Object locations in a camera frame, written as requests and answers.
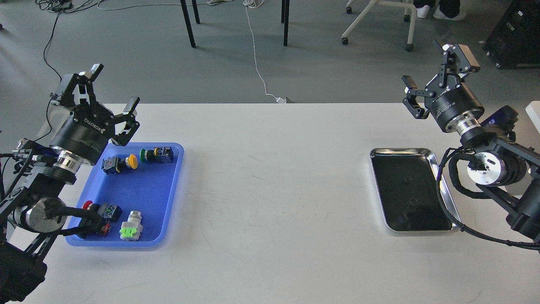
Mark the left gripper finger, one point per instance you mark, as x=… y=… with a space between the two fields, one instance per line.
x=128 y=117
x=65 y=93

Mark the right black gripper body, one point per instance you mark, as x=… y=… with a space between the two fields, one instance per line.
x=453 y=103

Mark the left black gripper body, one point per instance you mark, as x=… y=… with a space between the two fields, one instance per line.
x=84 y=133

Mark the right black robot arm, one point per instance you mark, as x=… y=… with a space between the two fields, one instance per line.
x=489 y=164

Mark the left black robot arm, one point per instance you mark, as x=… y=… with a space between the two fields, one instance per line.
x=32 y=215

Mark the person's white shoes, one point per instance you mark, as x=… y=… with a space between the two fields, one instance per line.
x=446 y=9

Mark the black equipment case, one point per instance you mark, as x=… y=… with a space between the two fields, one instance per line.
x=514 y=41

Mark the blue plastic tray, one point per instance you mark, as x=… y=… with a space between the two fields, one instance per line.
x=149 y=189

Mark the silver metal tray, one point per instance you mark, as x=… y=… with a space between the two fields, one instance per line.
x=390 y=166

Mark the red emergency stop button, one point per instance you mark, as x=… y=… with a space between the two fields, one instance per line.
x=108 y=212

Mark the black red push button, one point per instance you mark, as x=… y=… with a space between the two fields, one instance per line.
x=102 y=230

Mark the yellow push button switch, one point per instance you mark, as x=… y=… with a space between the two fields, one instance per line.
x=115 y=165

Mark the green push button switch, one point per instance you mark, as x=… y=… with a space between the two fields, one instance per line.
x=157 y=155

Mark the silver green switch module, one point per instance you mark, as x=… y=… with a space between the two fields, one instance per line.
x=131 y=229

